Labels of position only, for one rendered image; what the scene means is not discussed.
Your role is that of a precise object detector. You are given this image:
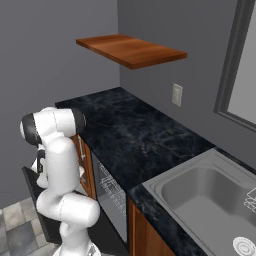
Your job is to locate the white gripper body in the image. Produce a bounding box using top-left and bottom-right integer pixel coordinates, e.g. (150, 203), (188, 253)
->
(35, 171), (50, 190)

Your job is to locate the brown wooden cupboard door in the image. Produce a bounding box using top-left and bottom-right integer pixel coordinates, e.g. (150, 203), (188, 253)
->
(71, 133), (98, 201)

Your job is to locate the grey dishwasher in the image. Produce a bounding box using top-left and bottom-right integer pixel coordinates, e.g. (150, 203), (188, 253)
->
(90, 151), (129, 244)

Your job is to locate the dark dishwasher door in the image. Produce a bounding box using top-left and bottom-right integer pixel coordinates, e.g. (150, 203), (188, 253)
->
(21, 165), (130, 256)

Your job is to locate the brown wooden sink cupboard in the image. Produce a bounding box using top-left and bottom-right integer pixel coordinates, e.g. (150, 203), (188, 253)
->
(127, 195), (177, 256)

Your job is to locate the grey steel sink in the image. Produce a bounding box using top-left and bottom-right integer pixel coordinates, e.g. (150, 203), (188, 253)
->
(141, 147), (256, 256)

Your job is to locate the round white sink drain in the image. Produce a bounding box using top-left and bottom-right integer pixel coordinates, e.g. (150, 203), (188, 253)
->
(232, 236), (256, 256)

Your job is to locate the grey framed window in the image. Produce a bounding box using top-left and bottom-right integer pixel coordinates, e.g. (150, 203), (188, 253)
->
(213, 0), (256, 133)

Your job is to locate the silver cupboard door handle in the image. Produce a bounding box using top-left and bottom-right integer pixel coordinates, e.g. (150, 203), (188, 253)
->
(78, 137), (85, 163)

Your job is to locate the white wire dishwasher rack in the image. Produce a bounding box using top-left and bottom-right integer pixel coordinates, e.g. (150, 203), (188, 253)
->
(98, 162), (128, 218)

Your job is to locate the brown wooden wall shelf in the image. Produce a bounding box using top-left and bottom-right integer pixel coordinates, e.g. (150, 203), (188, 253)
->
(75, 33), (189, 71)

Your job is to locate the pale wall socket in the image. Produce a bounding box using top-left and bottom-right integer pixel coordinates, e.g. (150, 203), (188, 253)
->
(171, 82), (184, 108)

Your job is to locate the white wire stand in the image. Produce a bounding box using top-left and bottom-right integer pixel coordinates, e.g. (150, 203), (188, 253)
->
(243, 185), (256, 215)

